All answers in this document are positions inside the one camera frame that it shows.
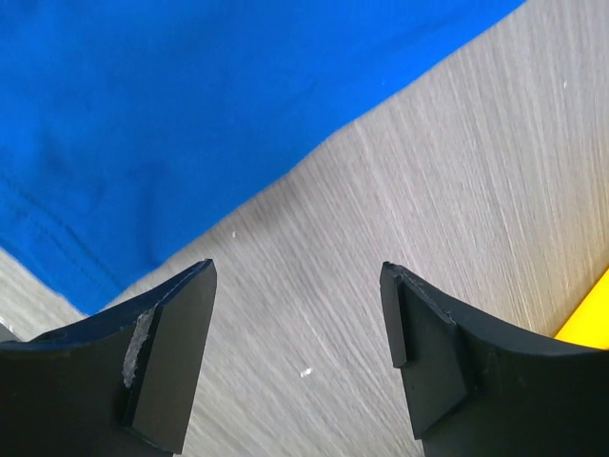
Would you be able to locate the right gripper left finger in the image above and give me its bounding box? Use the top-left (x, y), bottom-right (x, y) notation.
top-left (1, 260), bottom-right (217, 456)

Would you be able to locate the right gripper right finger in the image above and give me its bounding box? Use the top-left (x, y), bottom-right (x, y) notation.
top-left (380, 262), bottom-right (608, 456)

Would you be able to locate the blue printed t shirt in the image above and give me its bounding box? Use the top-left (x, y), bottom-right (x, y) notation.
top-left (1, 1), bottom-right (517, 314)

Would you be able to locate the yellow plastic tray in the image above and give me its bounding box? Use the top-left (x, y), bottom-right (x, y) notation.
top-left (555, 270), bottom-right (609, 350)

